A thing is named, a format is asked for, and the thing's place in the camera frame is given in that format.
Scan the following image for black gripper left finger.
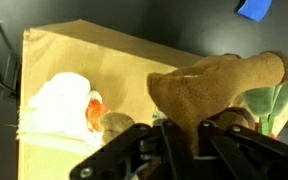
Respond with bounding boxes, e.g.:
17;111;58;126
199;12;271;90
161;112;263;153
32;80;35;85
69;119;199;180

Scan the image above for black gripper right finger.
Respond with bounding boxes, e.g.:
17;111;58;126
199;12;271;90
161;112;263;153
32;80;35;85
196;119;288;180

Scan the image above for brown plush moose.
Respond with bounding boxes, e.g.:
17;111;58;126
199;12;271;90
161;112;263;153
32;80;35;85
98;50;288;159

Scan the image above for large cardboard box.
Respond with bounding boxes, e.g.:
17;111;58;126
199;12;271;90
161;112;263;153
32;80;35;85
16;18;288;180

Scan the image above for orange plush carrot green leaves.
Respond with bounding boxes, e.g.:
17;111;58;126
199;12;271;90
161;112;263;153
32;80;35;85
241;80;288;141

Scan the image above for blue sponge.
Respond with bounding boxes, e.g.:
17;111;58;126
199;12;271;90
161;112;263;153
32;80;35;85
233;0;274;23

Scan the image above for black table cable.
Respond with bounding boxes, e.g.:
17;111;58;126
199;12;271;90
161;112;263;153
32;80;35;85
0;0;22;101

